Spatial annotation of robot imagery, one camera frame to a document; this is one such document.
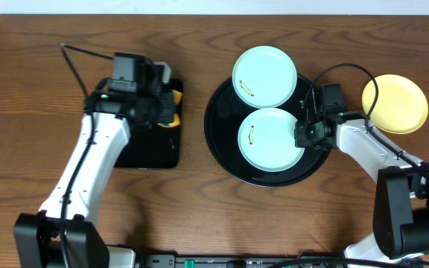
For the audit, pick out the round black tray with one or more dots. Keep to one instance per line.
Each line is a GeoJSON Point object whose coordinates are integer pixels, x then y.
{"type": "Point", "coordinates": [224, 114]}

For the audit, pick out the black rectangular tray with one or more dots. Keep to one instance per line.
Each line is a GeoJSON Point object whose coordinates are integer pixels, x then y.
{"type": "Point", "coordinates": [156, 147]}

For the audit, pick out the green yellow sponge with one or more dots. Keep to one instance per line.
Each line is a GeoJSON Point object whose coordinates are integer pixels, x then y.
{"type": "Point", "coordinates": [171, 102]}

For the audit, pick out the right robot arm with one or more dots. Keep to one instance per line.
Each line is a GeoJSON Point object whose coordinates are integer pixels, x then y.
{"type": "Point", "coordinates": [401, 211]}

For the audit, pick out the light blue plate top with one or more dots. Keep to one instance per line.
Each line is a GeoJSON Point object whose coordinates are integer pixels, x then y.
{"type": "Point", "coordinates": [264, 77]}

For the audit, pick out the yellow plate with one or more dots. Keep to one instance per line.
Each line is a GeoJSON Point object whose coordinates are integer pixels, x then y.
{"type": "Point", "coordinates": [401, 107]}

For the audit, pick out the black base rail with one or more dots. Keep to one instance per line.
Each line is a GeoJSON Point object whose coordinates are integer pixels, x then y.
{"type": "Point", "coordinates": [218, 261]}

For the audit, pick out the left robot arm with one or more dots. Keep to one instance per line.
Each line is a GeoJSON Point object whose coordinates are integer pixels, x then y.
{"type": "Point", "coordinates": [119, 130]}

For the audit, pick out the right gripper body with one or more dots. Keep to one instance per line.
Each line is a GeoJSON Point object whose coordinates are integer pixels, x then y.
{"type": "Point", "coordinates": [300, 135]}

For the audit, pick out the light blue plate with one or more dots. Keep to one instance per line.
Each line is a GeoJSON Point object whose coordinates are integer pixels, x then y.
{"type": "Point", "coordinates": [266, 140]}
{"type": "Point", "coordinates": [264, 77]}

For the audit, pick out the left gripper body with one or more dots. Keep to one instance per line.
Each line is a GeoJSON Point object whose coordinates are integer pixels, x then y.
{"type": "Point", "coordinates": [166, 109]}

